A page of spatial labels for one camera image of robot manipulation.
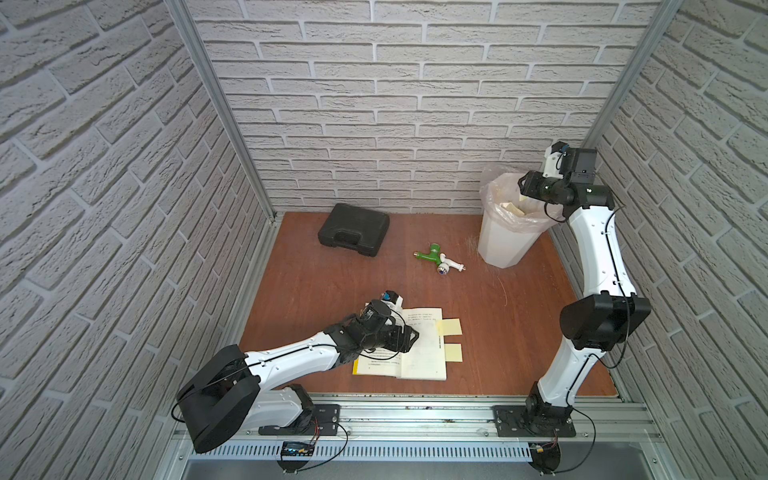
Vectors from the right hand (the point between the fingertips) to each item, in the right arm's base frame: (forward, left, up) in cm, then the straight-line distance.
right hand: (532, 180), depth 82 cm
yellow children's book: (-37, +33, -34) cm, 60 cm away
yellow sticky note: (-28, +24, -32) cm, 49 cm away
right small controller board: (-61, +6, -35) cm, 70 cm away
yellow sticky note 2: (-35, +24, -33) cm, 54 cm away
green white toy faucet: (-1, +23, -33) cm, 40 cm away
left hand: (-28, +38, -26) cm, 54 cm away
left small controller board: (-55, +67, -35) cm, 94 cm away
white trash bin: (-6, +4, -22) cm, 24 cm away
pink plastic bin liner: (-4, +7, -6) cm, 10 cm away
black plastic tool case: (+10, +52, -27) cm, 59 cm away
